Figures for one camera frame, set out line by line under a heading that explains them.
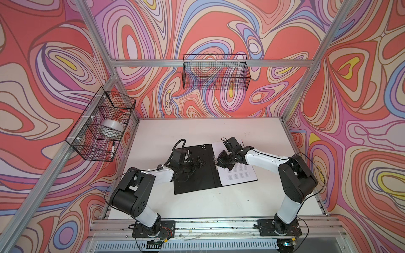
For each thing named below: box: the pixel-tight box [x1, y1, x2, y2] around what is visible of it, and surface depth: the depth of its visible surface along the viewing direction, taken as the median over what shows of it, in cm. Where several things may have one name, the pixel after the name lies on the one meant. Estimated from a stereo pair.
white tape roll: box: [100, 119, 124, 140], surface depth 74 cm
